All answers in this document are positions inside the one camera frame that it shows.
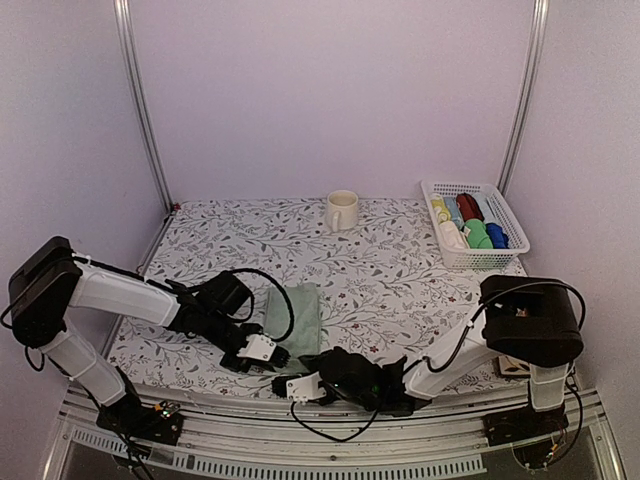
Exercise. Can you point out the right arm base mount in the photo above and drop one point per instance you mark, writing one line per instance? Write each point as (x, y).
(522, 423)

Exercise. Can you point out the cream ceramic mug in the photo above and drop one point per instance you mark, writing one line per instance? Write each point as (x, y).
(342, 210)

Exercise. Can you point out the right aluminium frame post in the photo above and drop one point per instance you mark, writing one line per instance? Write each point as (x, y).
(532, 62)

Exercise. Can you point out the mint green towel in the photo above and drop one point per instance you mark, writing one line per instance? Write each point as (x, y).
(305, 339)

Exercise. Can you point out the yellow rolled towel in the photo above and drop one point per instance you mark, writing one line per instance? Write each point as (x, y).
(441, 211)

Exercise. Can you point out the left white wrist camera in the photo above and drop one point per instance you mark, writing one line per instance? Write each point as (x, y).
(264, 349)

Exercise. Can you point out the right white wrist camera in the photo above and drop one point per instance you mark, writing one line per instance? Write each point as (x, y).
(299, 388)

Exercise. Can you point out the left aluminium frame post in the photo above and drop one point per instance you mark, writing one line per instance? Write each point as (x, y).
(125, 31)

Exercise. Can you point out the green rolled towel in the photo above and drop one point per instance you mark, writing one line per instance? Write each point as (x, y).
(476, 235)

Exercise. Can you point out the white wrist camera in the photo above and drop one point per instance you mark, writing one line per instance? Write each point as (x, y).
(264, 349)
(299, 388)

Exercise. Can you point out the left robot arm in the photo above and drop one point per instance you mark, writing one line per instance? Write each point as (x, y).
(56, 278)

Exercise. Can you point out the cream white towel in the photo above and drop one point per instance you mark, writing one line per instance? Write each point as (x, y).
(452, 236)

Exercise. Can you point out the floral square plate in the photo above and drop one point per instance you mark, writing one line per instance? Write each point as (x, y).
(510, 367)

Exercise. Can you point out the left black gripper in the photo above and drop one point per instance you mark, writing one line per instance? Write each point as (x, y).
(244, 365)

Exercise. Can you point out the white plastic basket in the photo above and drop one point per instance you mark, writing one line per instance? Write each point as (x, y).
(495, 210)

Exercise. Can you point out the aluminium frame post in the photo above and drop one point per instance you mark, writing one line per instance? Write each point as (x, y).
(125, 31)
(532, 62)

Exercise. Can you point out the light blue rolled towel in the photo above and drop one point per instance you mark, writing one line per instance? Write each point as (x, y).
(456, 216)

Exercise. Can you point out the aluminium front rail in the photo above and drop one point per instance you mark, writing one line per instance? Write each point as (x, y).
(227, 437)

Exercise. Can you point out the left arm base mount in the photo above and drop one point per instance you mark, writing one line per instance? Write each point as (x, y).
(130, 418)

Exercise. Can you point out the red rolled towel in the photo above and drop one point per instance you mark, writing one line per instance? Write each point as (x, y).
(468, 207)

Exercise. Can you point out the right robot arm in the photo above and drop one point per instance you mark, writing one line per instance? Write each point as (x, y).
(537, 321)

